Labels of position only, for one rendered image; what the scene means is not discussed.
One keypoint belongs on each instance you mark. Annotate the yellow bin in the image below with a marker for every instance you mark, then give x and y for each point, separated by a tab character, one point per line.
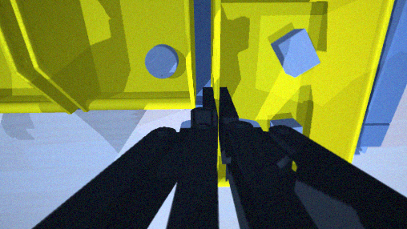
35	94
329	100
94	51

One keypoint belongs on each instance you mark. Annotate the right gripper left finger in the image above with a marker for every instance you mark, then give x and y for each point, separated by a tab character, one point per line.
130	191

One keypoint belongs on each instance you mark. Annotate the dark grey low shelf rack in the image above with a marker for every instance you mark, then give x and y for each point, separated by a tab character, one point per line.
388	85

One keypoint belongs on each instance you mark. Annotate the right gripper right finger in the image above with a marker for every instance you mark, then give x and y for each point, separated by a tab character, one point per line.
331	190

